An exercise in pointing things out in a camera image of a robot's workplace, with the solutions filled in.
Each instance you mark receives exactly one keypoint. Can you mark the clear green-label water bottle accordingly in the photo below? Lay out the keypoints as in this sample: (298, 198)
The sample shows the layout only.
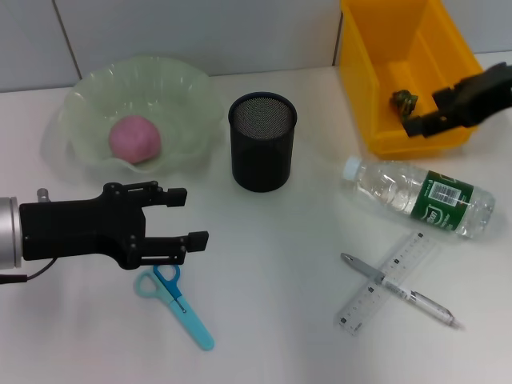
(384, 188)

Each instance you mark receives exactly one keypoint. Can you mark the grey and clear pen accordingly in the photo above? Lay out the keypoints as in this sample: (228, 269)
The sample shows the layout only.
(364, 267)

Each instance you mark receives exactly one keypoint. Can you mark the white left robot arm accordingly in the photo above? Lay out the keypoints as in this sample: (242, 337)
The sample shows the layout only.
(8, 232)

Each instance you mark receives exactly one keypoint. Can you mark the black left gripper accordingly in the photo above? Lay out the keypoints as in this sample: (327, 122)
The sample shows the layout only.
(80, 228)

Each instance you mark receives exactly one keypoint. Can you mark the yellow plastic bin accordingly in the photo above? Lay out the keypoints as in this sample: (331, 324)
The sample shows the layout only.
(360, 80)

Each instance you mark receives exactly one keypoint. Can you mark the black mesh pen holder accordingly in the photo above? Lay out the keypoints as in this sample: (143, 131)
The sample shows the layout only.
(260, 168)

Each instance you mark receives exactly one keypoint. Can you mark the blue and teal scissors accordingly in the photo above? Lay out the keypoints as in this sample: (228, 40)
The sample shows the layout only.
(188, 320)

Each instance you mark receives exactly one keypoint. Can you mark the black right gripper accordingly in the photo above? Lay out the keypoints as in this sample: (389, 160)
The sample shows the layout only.
(488, 94)

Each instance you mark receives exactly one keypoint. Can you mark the transparent plastic ruler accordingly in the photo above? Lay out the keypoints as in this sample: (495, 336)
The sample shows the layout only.
(360, 308)

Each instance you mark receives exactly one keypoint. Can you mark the pink peach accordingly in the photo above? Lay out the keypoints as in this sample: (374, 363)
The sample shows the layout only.
(134, 140)

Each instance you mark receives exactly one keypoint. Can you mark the pale green glass fruit plate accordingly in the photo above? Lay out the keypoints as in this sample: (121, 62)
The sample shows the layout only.
(180, 100)

